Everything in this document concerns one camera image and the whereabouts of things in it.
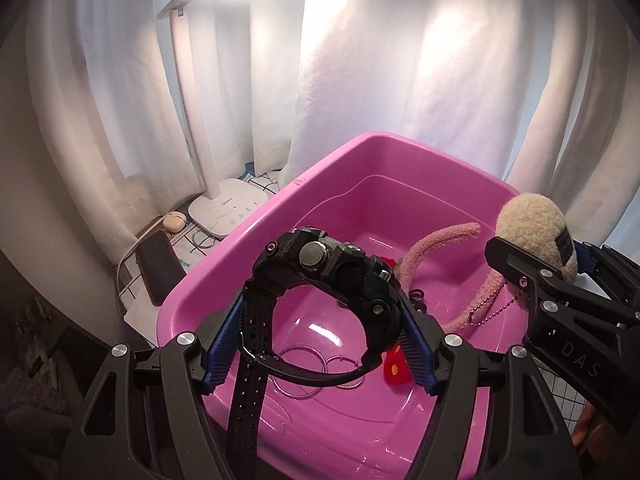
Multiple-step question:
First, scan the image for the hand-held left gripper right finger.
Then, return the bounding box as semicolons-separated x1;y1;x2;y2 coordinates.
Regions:
396;305;572;480

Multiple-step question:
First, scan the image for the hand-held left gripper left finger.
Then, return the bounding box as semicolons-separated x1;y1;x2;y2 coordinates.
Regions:
60;295;248;480

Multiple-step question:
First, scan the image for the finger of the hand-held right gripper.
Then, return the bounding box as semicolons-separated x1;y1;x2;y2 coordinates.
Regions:
572;240;640;306
484;235;640;335

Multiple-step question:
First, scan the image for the beige plush keychain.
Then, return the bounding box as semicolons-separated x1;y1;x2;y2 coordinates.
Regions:
467;192;580;323

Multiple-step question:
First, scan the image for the small silver hoop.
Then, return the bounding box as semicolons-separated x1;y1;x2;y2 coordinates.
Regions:
322;355;366;390

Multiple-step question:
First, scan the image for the large silver bangle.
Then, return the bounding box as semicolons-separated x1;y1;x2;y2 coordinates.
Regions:
272;344;331;401

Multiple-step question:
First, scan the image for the pink strawberry headband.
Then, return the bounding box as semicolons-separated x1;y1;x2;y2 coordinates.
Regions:
382;221;503;386

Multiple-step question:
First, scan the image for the black wristwatch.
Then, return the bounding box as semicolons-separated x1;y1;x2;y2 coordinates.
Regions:
226;226;406;478

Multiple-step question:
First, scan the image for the pink plastic basin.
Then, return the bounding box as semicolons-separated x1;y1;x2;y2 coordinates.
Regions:
156;131;523;480

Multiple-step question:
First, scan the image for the person's right hand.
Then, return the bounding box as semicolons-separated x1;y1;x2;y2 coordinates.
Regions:
570;392;631;461

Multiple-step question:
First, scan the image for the white paper sheet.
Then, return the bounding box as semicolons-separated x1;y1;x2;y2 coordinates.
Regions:
122;305;166;346

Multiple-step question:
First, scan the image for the dark cased phone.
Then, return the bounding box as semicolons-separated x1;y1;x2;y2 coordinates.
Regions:
135;232;187;307

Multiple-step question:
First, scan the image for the white earbud case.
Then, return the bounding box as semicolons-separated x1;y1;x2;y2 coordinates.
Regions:
160;211;188;233

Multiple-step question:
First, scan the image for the white desk lamp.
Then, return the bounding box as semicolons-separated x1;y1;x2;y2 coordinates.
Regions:
157;0;311;238

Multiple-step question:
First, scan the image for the white curtain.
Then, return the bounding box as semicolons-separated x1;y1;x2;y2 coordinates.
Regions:
25;0;640;261

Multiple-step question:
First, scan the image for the white cable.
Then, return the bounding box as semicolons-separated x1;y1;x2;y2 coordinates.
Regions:
114;220;166;321

